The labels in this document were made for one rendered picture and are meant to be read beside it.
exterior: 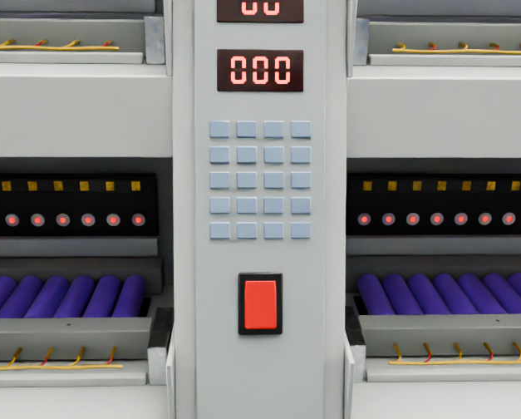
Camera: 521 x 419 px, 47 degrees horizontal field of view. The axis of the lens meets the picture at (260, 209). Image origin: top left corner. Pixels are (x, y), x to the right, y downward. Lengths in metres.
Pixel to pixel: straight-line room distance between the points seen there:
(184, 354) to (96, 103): 0.14
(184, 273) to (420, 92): 0.16
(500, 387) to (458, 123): 0.17
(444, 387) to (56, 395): 0.24
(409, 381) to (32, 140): 0.27
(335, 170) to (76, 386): 0.21
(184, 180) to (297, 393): 0.13
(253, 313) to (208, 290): 0.03
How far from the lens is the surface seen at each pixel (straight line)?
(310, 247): 0.33
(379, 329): 0.41
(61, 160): 0.55
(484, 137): 0.36
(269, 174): 0.32
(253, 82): 0.32
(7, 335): 0.43
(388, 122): 0.34
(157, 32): 0.38
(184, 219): 0.33
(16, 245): 0.53
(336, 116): 0.33
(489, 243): 0.54
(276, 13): 0.33
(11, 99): 0.35
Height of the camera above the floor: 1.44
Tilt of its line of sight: 3 degrees down
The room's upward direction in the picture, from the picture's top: straight up
